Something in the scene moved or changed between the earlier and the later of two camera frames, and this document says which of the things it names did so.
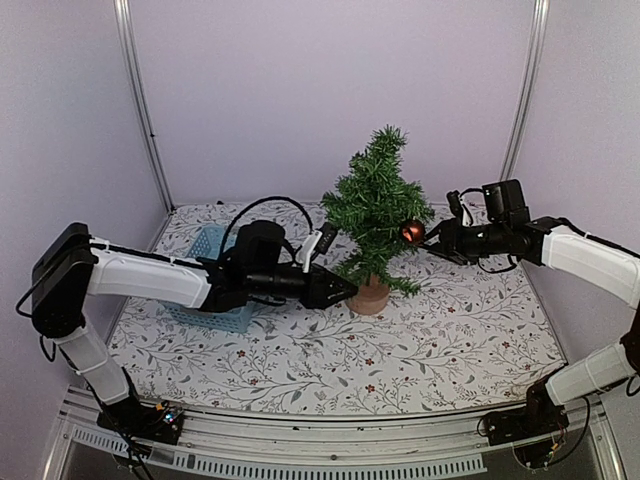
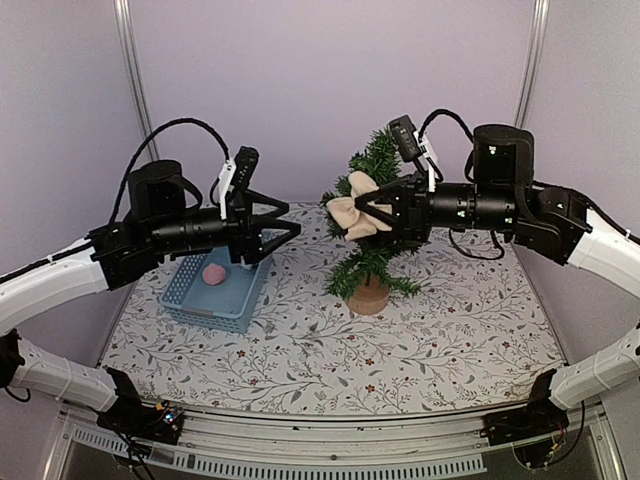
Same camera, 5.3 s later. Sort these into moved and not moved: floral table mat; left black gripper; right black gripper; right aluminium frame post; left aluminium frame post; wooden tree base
Moved: right black gripper; left black gripper
Not moved: wooden tree base; floral table mat; right aluminium frame post; left aluminium frame post
